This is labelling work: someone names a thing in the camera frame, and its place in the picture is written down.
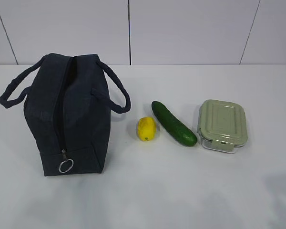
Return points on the yellow lemon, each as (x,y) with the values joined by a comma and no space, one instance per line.
(146,129)

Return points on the green cucumber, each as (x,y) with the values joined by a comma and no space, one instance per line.
(181,133)

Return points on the dark navy lunch bag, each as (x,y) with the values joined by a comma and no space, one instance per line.
(67,106)

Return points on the glass container green lid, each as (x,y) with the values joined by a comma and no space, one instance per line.
(222,126)

